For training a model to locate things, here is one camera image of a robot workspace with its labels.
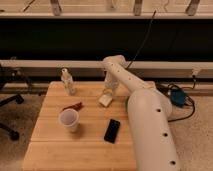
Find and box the black cable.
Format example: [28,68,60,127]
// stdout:
[125,9,157,69]

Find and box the blue box on floor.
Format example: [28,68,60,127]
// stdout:
[170,90,186,107]

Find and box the black smartphone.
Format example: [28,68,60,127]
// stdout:
[104,119,120,143]

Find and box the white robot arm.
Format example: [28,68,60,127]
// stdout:
[103,55,181,171]

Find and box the clear plastic bottle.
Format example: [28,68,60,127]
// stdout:
[61,68,75,95]

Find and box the black office chair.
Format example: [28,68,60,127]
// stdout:
[0,63,26,141]

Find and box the white sponge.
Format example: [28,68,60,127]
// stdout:
[98,94,112,107]

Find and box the red brown small object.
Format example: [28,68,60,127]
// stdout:
[62,102,82,111]

